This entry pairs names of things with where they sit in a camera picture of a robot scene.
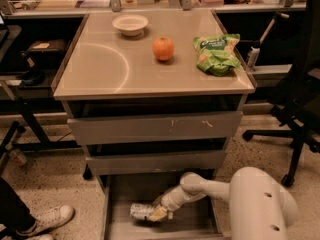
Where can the grey drawer cabinet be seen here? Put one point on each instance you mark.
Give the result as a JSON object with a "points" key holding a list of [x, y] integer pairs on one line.
{"points": [[109, 75]]}

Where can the white spray bottle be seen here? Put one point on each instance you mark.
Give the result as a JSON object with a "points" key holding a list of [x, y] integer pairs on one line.
{"points": [[254, 50]]}

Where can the grey drawer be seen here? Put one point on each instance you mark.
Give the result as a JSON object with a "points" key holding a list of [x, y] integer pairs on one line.
{"points": [[151, 128], [155, 162], [193, 221]]}

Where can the black box on shelf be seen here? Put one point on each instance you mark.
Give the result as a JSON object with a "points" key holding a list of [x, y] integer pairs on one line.
{"points": [[57, 46]]}

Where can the white paper bowl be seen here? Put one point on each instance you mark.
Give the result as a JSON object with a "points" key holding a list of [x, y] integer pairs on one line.
{"points": [[130, 25]]}

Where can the bottom grey drawer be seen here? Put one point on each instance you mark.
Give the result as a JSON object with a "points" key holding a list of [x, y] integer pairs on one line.
{"points": [[193, 221]]}

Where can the dark trouser leg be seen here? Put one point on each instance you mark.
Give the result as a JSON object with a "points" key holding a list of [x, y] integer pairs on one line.
{"points": [[14, 214]]}

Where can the top grey drawer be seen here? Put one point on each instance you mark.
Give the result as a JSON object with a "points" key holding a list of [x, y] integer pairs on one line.
{"points": [[151, 128]]}

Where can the middle grey drawer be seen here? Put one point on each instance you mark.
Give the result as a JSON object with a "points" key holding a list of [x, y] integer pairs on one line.
{"points": [[155, 162]]}

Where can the white sneaker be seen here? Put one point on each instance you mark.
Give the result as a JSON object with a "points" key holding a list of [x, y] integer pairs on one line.
{"points": [[41, 237], [48, 220]]}

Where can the black side desk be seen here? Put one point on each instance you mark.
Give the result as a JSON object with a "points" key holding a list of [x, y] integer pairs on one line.
{"points": [[26, 78]]}

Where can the orange fruit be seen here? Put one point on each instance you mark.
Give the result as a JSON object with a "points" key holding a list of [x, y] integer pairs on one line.
{"points": [[163, 48]]}

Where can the green chip bag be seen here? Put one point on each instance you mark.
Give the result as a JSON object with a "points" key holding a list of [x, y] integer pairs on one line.
{"points": [[215, 54]]}

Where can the black office chair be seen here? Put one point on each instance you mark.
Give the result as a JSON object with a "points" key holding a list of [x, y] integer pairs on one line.
{"points": [[296, 98]]}

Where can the small bottle on floor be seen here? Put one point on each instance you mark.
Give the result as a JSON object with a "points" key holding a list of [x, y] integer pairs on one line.
{"points": [[17, 156]]}

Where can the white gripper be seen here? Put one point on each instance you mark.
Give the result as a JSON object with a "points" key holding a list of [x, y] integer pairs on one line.
{"points": [[171, 199]]}

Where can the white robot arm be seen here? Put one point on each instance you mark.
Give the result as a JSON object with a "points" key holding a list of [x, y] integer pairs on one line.
{"points": [[259, 207]]}

